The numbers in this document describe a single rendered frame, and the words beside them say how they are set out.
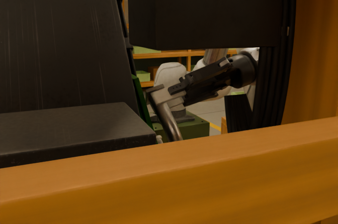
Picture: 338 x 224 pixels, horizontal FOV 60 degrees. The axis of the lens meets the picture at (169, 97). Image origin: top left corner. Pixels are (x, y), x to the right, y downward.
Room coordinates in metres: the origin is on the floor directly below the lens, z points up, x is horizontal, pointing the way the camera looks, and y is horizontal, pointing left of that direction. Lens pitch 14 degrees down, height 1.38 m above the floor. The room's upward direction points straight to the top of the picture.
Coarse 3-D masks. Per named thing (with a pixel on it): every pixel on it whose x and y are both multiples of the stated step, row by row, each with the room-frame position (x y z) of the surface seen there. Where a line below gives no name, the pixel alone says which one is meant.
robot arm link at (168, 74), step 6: (162, 66) 1.35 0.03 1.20; (168, 66) 1.34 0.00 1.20; (174, 66) 1.34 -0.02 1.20; (180, 66) 1.35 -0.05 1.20; (156, 72) 1.38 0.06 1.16; (162, 72) 1.33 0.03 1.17; (168, 72) 1.32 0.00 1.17; (174, 72) 1.32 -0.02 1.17; (180, 72) 1.33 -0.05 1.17; (186, 72) 1.37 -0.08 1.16; (156, 78) 1.35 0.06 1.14; (162, 78) 1.32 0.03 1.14; (168, 78) 1.31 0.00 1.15; (174, 78) 1.31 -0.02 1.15; (156, 84) 1.34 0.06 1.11; (168, 84) 1.31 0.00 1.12; (174, 108) 1.31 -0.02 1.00; (180, 108) 1.32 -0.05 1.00
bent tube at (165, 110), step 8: (152, 88) 0.59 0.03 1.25; (160, 88) 0.60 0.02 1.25; (152, 104) 0.59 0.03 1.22; (160, 104) 0.58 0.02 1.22; (160, 112) 0.57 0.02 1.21; (168, 112) 0.57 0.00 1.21; (160, 120) 0.56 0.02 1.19; (168, 120) 0.56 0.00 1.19; (168, 128) 0.55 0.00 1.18; (176, 128) 0.55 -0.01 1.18; (168, 136) 0.55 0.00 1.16; (176, 136) 0.54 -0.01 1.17
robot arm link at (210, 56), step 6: (204, 54) 1.38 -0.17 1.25; (210, 54) 1.33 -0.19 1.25; (216, 54) 1.32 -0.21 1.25; (222, 54) 1.33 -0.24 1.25; (204, 60) 1.37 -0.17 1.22; (210, 60) 1.34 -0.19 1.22; (216, 60) 1.33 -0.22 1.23; (198, 66) 1.38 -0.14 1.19; (222, 90) 1.39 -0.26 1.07; (228, 90) 1.42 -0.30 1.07; (222, 96) 1.42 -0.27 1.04
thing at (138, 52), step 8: (128, 24) 5.80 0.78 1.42; (136, 48) 5.88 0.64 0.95; (144, 48) 5.98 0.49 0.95; (232, 48) 6.95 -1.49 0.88; (136, 56) 5.81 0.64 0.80; (144, 56) 5.89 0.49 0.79; (152, 56) 5.96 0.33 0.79; (160, 56) 6.04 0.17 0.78; (168, 56) 6.12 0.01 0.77; (176, 56) 6.20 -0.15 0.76; (136, 72) 6.33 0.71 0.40; (144, 72) 6.26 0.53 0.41; (152, 72) 6.15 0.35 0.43; (144, 80) 5.98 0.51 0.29; (152, 80) 6.10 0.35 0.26
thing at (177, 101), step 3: (174, 99) 0.62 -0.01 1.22; (177, 99) 0.62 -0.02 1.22; (180, 99) 0.62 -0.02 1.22; (150, 102) 0.61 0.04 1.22; (168, 102) 0.62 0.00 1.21; (171, 102) 0.62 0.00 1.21; (174, 102) 0.62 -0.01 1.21; (177, 102) 0.62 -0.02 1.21; (180, 102) 0.62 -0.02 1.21; (183, 102) 0.62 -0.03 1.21; (168, 105) 0.61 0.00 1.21; (171, 105) 0.61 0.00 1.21; (174, 105) 0.61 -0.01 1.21; (177, 105) 0.62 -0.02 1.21
